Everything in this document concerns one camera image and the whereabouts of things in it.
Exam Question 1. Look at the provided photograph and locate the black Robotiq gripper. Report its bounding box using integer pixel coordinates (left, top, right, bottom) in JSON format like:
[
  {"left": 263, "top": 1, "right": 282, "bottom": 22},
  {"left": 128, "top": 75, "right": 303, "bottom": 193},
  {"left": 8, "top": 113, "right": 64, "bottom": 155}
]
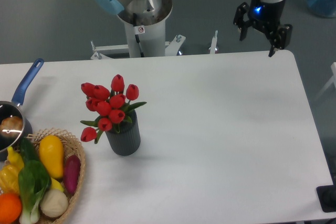
[{"left": 233, "top": 0, "right": 292, "bottom": 57}]

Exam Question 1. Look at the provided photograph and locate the red tulip bouquet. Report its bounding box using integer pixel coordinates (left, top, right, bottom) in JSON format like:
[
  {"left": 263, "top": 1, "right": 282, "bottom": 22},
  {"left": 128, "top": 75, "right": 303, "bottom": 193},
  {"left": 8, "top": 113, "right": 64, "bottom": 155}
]
[{"left": 80, "top": 74, "right": 146, "bottom": 144}]

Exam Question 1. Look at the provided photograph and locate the dark grey ribbed vase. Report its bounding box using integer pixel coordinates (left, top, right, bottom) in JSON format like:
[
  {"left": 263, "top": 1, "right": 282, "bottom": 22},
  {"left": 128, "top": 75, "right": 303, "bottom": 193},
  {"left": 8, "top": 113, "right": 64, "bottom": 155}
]
[{"left": 106, "top": 111, "right": 141, "bottom": 156}]

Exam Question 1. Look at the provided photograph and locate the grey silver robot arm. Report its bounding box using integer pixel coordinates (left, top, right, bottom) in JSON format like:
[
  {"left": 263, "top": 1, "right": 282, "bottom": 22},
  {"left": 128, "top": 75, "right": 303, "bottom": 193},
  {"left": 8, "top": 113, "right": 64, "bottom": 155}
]
[{"left": 94, "top": 0, "right": 292, "bottom": 58}]

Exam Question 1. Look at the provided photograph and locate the white chair part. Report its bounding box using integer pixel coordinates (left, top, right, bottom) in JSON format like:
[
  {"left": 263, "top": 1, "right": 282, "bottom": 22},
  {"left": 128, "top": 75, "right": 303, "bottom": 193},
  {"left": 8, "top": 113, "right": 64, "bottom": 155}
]
[{"left": 315, "top": 62, "right": 336, "bottom": 100}]

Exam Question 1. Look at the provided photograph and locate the black device at table edge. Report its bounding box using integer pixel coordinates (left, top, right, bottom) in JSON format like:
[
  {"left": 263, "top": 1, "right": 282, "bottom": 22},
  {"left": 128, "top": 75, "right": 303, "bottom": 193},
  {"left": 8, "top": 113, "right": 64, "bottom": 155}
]
[{"left": 316, "top": 185, "right": 335, "bottom": 212}]

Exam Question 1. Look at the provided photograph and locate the purple eggplant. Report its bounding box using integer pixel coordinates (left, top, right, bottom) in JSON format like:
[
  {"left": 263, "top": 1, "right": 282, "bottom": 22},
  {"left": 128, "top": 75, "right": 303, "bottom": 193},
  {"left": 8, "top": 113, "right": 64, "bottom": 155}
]
[{"left": 63, "top": 155, "right": 81, "bottom": 195}]

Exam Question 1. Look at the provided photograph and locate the woven wicker basket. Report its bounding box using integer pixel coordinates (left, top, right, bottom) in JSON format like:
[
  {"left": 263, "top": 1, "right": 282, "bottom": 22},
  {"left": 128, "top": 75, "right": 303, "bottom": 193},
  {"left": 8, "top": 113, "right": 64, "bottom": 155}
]
[{"left": 27, "top": 128, "right": 86, "bottom": 223}]

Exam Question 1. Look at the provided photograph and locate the yellow squash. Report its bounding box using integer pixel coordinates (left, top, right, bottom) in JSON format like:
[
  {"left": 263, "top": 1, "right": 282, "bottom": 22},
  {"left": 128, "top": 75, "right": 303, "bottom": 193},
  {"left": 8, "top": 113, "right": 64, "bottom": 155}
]
[{"left": 39, "top": 135, "right": 64, "bottom": 180}]

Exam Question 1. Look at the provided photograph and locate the yellow banana tip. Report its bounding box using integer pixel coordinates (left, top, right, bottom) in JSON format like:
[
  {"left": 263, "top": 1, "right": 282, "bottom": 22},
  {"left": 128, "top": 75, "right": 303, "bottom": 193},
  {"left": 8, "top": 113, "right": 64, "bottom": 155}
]
[{"left": 50, "top": 178, "right": 64, "bottom": 192}]

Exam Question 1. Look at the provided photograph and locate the green cucumber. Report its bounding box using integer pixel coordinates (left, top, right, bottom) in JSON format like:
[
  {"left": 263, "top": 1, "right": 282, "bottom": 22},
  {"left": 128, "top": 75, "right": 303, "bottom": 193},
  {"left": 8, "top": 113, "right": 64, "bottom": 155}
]
[{"left": 19, "top": 138, "right": 40, "bottom": 164}]

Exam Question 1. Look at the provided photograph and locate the bread roll in pan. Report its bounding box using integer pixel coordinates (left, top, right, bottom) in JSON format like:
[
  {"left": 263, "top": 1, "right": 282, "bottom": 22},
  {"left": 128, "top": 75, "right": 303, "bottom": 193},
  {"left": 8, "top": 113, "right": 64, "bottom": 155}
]
[{"left": 1, "top": 116, "right": 23, "bottom": 138}]

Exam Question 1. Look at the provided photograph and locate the white garlic bulb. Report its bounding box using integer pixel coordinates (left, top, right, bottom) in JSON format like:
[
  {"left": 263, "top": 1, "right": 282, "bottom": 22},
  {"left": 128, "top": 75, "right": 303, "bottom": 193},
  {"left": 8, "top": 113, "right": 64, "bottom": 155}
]
[{"left": 40, "top": 189, "right": 68, "bottom": 218}]

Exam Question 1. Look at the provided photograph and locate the green bok choy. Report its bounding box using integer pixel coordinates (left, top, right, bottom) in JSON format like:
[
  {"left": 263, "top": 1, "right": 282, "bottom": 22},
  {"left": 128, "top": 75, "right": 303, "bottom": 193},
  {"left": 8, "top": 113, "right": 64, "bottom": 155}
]
[{"left": 18, "top": 160, "right": 51, "bottom": 223}]

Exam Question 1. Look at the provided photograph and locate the small yellow pepper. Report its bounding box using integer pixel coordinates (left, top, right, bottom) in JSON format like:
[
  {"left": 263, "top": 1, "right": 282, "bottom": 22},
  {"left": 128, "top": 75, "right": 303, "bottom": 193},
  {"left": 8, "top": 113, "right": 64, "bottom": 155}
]
[{"left": 7, "top": 146, "right": 24, "bottom": 171}]

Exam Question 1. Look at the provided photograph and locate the yellow bell pepper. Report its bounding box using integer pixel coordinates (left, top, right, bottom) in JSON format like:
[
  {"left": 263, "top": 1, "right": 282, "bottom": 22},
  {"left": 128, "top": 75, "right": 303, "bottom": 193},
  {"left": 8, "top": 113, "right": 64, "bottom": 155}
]
[{"left": 1, "top": 165, "right": 20, "bottom": 195}]

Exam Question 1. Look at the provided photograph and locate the orange fruit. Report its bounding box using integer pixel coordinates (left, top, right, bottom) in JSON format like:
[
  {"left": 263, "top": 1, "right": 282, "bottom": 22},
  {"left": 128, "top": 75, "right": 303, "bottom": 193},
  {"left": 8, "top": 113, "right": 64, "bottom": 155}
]
[{"left": 1, "top": 193, "right": 22, "bottom": 223}]

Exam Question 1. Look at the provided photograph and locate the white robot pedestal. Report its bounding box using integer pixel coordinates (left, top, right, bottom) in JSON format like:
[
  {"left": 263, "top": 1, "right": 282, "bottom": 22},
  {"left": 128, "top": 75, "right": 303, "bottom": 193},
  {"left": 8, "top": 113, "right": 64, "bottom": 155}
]
[{"left": 90, "top": 20, "right": 219, "bottom": 60}]

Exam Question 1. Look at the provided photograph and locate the blue handled saucepan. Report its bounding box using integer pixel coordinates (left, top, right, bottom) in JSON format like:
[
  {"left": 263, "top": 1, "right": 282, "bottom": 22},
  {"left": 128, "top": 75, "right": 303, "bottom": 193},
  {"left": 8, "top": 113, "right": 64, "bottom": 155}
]
[{"left": 1, "top": 58, "right": 44, "bottom": 162}]

